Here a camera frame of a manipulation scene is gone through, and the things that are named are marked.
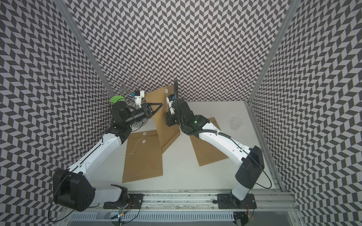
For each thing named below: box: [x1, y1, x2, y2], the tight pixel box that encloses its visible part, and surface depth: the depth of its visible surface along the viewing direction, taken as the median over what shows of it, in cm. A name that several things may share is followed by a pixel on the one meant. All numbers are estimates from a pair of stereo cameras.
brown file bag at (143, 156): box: [122, 129, 164, 184], surface depth 91 cm
